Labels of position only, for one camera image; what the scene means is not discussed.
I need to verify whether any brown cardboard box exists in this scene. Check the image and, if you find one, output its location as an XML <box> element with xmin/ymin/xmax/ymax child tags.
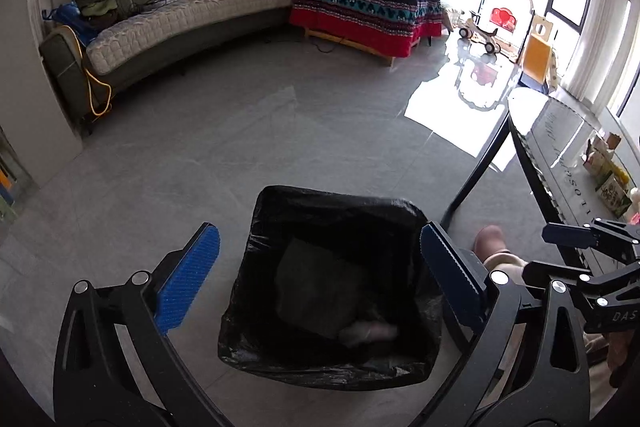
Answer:
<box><xmin>604</xmin><ymin>132</ymin><xmax>622</xmax><ymax>153</ymax></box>

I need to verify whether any black lined trash bin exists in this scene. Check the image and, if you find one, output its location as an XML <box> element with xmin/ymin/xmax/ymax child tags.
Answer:
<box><xmin>217</xmin><ymin>185</ymin><xmax>442</xmax><ymax>391</ymax></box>

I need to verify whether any green snack packet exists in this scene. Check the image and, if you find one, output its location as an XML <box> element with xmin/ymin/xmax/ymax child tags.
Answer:
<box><xmin>597</xmin><ymin>172</ymin><xmax>631</xmax><ymax>218</ymax></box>

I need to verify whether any yellow snack package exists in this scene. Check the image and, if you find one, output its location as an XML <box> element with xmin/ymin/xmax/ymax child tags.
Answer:
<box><xmin>582</xmin><ymin>148</ymin><xmax>630</xmax><ymax>188</ymax></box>

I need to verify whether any person's pink slipper foot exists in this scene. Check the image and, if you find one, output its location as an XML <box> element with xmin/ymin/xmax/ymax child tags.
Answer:
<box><xmin>472</xmin><ymin>225</ymin><xmax>527</xmax><ymax>271</ymax></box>

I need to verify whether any yellow children's slide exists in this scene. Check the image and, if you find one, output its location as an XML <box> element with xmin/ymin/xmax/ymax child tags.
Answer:
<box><xmin>518</xmin><ymin>15</ymin><xmax>558</xmax><ymax>94</ymax></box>

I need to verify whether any white side cabinet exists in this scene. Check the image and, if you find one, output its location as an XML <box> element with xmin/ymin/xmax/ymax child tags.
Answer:
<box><xmin>0</xmin><ymin>0</ymin><xmax>82</xmax><ymax>186</ymax></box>

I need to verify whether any white ride-on toy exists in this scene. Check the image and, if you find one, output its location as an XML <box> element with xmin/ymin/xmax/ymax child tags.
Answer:
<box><xmin>458</xmin><ymin>11</ymin><xmax>501</xmax><ymax>55</ymax></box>

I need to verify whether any table with patterned blanket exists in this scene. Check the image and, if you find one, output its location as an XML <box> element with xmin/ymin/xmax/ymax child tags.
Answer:
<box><xmin>290</xmin><ymin>0</ymin><xmax>442</xmax><ymax>61</ymax></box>

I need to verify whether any blue bag on sofa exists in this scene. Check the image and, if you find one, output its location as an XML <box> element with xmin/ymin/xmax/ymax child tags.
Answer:
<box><xmin>41</xmin><ymin>1</ymin><xmax>100</xmax><ymax>46</ymax></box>

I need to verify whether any green curved sofa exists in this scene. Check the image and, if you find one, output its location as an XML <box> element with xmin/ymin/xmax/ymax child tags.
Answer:
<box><xmin>39</xmin><ymin>0</ymin><xmax>292</xmax><ymax>130</ymax></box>

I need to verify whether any red baby swing frame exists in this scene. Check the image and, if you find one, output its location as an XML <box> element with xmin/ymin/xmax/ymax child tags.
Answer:
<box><xmin>478</xmin><ymin>0</ymin><xmax>535</xmax><ymax>61</ymax></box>

